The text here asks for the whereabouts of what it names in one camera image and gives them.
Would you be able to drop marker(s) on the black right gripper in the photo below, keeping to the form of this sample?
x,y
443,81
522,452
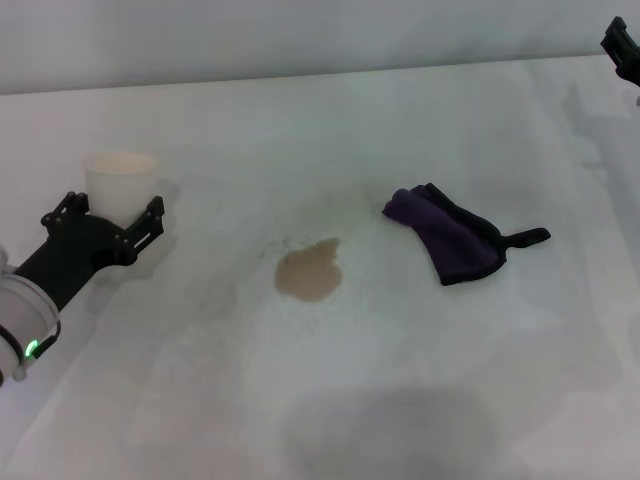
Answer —
x,y
631,67

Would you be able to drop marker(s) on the white paper cup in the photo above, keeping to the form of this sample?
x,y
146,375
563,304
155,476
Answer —
x,y
121,187

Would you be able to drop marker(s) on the brown water stain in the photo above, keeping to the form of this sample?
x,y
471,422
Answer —
x,y
307,275

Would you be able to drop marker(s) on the purple rag with black edge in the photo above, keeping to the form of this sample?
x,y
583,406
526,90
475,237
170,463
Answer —
x,y
450,235

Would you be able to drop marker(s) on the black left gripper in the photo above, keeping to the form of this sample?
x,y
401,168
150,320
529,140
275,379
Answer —
x,y
75,252

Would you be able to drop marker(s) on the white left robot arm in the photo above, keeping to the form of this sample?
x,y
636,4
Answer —
x,y
22,320

